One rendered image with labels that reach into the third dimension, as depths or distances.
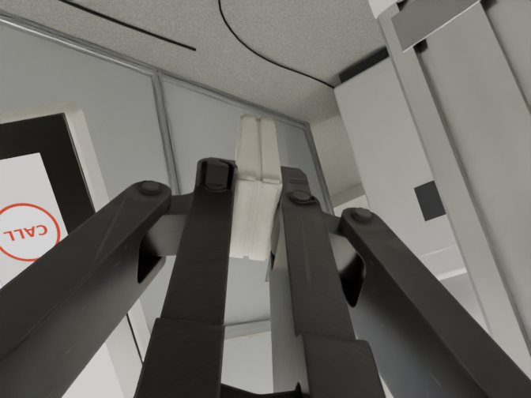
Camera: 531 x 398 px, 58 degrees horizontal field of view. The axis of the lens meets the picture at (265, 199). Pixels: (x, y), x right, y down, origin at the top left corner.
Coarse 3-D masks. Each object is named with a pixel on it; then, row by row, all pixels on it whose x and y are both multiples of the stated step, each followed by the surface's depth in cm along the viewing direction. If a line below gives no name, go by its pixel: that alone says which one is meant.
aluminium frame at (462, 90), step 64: (448, 0) 26; (512, 0) 24; (448, 64) 26; (512, 64) 24; (448, 128) 26; (512, 128) 23; (448, 192) 25; (512, 192) 23; (512, 256) 23; (512, 320) 23
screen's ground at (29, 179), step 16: (0, 160) 29; (16, 160) 29; (32, 160) 29; (0, 176) 29; (16, 176) 29; (32, 176) 29; (0, 192) 29; (16, 192) 30; (32, 192) 30; (48, 192) 30; (16, 272) 31; (96, 352) 35; (96, 368) 35; (112, 368) 35; (80, 384) 35; (96, 384) 36; (112, 384) 36
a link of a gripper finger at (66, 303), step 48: (144, 192) 13; (96, 240) 11; (0, 288) 9; (48, 288) 9; (96, 288) 10; (144, 288) 13; (0, 336) 8; (48, 336) 9; (96, 336) 11; (0, 384) 8; (48, 384) 9
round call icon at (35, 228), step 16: (0, 208) 30; (16, 208) 30; (32, 208) 30; (48, 208) 30; (0, 224) 30; (16, 224) 30; (32, 224) 30; (48, 224) 31; (0, 240) 30; (16, 240) 31; (32, 240) 31; (48, 240) 31; (0, 256) 31; (16, 256) 31; (32, 256) 31
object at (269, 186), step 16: (272, 128) 20; (272, 144) 18; (272, 160) 16; (272, 176) 15; (272, 192) 15; (256, 208) 15; (272, 208) 15; (256, 224) 15; (272, 224) 16; (256, 240) 16; (256, 256) 16
